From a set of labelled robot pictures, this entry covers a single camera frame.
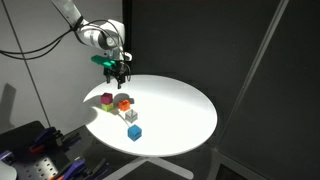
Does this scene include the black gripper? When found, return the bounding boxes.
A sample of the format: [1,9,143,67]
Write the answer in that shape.
[102,61,130,90]

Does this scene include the grey block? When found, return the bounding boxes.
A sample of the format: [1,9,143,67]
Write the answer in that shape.
[124,108,139,123]

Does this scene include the magenta block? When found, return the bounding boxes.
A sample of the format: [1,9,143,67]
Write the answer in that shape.
[100,92,115,105]

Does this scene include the orange block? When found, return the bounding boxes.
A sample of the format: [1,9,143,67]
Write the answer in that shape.
[117,99,132,112]

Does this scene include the lime green block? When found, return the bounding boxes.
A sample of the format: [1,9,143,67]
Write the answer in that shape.
[101,102,115,113]

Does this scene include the blue block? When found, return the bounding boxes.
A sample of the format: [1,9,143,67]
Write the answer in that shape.
[127,123,143,143]

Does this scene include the black clamp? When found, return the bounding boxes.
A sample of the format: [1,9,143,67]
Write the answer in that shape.
[59,130,82,152]

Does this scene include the black tool pieces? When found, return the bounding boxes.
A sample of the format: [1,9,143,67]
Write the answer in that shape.
[84,157,112,179]

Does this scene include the blue clamp with red grip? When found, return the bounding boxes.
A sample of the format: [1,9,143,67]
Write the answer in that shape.
[28,125,65,155]

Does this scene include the purple clamp with orange tip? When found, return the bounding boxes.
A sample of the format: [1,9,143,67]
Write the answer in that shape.
[49,157,88,180]

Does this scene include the white table base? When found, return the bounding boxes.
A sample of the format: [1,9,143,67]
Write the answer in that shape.
[111,155,195,180]

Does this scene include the black workbench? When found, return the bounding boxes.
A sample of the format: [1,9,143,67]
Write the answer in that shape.
[0,119,113,180]

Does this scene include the perforated metal plate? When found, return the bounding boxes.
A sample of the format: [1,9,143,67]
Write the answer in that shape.
[15,152,60,180]

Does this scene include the small purple clamp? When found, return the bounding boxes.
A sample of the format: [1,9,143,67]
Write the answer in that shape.
[0,149,15,165]

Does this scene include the white rounded object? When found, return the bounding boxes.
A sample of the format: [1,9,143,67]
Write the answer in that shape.
[0,161,18,180]

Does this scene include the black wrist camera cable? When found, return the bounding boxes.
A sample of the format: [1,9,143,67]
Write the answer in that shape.
[93,19,134,83]

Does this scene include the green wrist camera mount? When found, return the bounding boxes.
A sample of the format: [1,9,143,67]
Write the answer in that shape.
[90,54,118,70]

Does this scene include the black vertical post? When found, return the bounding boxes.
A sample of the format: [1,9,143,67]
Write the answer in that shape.
[121,0,134,78]

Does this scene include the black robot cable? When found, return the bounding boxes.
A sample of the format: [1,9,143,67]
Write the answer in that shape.
[0,36,64,62]
[0,28,76,57]

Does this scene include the aluminium frame bar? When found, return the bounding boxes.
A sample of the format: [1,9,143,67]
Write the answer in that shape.
[212,0,290,154]
[209,148,266,180]

